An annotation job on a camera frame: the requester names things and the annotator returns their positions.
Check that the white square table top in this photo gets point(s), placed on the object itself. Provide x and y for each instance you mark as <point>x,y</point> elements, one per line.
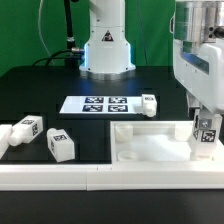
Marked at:
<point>154,141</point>

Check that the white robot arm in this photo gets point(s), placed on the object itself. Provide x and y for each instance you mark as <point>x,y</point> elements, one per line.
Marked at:
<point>107,53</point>

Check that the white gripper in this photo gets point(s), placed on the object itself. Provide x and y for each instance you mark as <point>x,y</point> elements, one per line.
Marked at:
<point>203,76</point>

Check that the white marker tag sheet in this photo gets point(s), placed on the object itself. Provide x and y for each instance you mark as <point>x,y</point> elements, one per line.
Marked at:
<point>101,105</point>

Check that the white U-shaped fence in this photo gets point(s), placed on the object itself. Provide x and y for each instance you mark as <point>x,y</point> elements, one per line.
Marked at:
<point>113,176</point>

